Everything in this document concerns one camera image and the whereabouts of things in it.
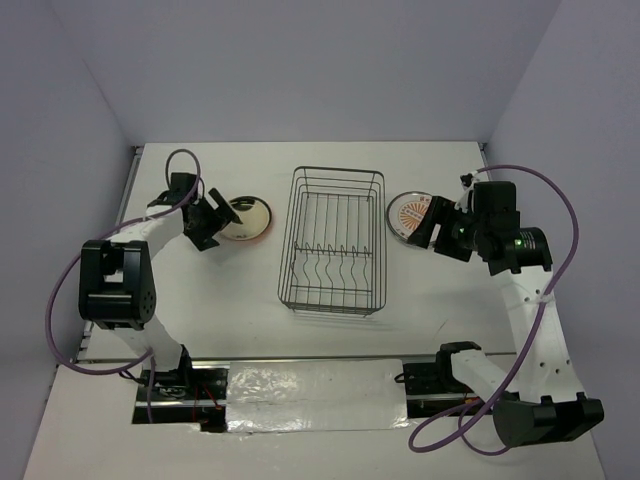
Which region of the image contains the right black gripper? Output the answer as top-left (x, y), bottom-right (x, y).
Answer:
top-left (406, 194), bottom-right (487, 262)

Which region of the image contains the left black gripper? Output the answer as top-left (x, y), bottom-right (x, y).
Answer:
top-left (184, 188), bottom-right (240, 252)

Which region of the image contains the white plate green rim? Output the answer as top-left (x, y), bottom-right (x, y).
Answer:
top-left (385, 189), bottom-right (436, 249)

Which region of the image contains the cream plate floral print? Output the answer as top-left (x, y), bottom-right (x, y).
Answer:
top-left (219, 195), bottom-right (272, 240)

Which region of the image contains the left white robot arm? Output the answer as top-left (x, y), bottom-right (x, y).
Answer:
top-left (79, 173), bottom-right (241, 399)

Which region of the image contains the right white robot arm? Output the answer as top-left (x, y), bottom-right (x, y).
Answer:
top-left (407, 181), bottom-right (604, 449)

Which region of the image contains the silver foil sheet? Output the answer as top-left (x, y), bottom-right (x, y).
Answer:
top-left (225, 359), bottom-right (409, 433)

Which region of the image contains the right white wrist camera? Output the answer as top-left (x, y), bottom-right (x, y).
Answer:
top-left (456, 171), bottom-right (479, 213)

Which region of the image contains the wire dish rack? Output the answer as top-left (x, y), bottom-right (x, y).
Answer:
top-left (278, 166), bottom-right (387, 317)

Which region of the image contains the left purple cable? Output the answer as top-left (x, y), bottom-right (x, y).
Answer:
top-left (45, 148), bottom-right (204, 424)

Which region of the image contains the black metal base rail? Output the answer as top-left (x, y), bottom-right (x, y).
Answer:
top-left (131, 355), bottom-right (476, 434)

